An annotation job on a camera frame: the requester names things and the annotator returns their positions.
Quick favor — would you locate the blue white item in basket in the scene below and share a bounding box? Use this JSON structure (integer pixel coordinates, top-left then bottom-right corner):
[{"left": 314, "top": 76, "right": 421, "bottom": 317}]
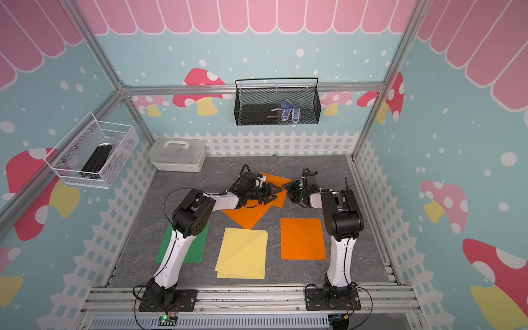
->
[{"left": 271, "top": 99, "right": 301, "bottom": 124}]

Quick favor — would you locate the white plastic storage box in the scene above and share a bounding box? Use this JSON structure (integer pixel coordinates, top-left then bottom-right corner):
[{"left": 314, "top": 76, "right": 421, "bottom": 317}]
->
[{"left": 148, "top": 137, "right": 206, "bottom": 173}]

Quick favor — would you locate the yellow paper sheet bottom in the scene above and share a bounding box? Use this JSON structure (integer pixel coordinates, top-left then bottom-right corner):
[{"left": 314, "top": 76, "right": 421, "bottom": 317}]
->
[{"left": 214, "top": 228, "right": 268, "bottom": 280}]

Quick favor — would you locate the white wire basket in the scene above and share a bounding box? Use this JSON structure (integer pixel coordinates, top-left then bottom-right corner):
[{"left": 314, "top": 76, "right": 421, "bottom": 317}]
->
[{"left": 44, "top": 113, "right": 140, "bottom": 189}]

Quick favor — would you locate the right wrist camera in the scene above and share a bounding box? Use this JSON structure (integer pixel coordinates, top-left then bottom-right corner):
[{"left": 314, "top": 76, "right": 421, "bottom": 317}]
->
[{"left": 301, "top": 168, "right": 318, "bottom": 188}]

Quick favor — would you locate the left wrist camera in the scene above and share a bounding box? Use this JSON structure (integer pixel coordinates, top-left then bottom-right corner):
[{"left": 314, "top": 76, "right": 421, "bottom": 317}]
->
[{"left": 254, "top": 173, "right": 267, "bottom": 187}]

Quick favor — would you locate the aluminium front rail frame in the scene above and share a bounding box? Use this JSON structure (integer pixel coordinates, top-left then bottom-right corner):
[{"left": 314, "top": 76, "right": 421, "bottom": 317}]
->
[{"left": 73, "top": 283, "right": 428, "bottom": 329}]

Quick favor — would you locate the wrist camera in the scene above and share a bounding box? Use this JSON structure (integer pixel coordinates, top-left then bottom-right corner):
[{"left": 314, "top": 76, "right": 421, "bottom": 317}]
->
[
  {"left": 254, "top": 173, "right": 267, "bottom": 187},
  {"left": 301, "top": 168, "right": 318, "bottom": 188}
]

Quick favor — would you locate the black item in white basket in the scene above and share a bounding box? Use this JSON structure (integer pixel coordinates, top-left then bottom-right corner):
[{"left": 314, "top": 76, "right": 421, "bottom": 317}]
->
[{"left": 79, "top": 144, "right": 113, "bottom": 180}]

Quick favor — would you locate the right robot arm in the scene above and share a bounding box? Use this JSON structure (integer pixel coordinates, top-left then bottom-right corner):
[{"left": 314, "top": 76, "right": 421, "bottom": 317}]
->
[{"left": 283, "top": 168, "right": 364, "bottom": 313}]

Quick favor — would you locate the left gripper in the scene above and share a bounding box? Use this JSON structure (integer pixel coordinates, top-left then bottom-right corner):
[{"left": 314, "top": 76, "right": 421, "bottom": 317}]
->
[{"left": 246, "top": 181, "right": 282, "bottom": 205}]

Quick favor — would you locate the orange paper sheet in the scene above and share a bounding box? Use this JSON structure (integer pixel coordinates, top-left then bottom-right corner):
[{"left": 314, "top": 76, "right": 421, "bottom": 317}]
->
[
  {"left": 261, "top": 173, "right": 292, "bottom": 208},
  {"left": 280, "top": 218, "right": 327, "bottom": 261},
  {"left": 223, "top": 201, "right": 271, "bottom": 230}
]

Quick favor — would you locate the green paper sheet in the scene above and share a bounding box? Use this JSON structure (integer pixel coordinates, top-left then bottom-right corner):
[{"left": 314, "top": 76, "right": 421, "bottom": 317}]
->
[{"left": 155, "top": 223, "right": 210, "bottom": 263}]

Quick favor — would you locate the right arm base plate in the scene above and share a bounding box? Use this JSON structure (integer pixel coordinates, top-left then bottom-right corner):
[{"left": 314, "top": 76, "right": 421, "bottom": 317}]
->
[{"left": 304, "top": 286, "right": 362, "bottom": 312}]

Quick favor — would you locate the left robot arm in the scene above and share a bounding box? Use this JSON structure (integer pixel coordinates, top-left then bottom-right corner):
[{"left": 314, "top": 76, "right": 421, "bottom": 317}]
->
[{"left": 133, "top": 164, "right": 283, "bottom": 313}]

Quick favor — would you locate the small green circuit board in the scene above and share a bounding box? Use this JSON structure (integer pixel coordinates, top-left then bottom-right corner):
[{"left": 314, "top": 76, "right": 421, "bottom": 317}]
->
[{"left": 158, "top": 315, "right": 178, "bottom": 327}]

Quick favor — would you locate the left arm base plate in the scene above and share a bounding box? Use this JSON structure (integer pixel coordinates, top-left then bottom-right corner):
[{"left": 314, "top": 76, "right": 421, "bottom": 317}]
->
[{"left": 139, "top": 290, "right": 198, "bottom": 313}]

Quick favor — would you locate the black box in mesh basket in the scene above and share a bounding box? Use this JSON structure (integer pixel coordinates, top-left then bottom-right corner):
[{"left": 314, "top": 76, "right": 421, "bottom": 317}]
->
[{"left": 238, "top": 104, "right": 279, "bottom": 125}]

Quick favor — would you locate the black wire mesh basket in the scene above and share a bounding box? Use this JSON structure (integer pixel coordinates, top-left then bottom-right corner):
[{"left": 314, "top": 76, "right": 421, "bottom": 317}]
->
[{"left": 234, "top": 77, "right": 322, "bottom": 126}]

